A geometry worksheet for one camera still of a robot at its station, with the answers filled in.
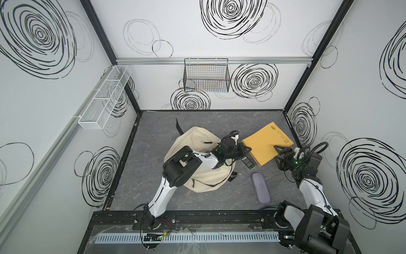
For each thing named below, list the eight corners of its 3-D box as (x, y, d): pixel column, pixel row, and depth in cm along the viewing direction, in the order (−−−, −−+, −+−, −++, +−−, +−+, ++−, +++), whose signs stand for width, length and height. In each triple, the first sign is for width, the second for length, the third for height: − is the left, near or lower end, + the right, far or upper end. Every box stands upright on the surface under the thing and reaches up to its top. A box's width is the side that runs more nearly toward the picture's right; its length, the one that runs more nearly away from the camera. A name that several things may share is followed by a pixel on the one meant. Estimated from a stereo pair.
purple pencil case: (257, 203, 81) (258, 202, 78) (251, 175, 90) (253, 172, 88) (269, 203, 81) (271, 202, 78) (262, 175, 90) (264, 172, 88)
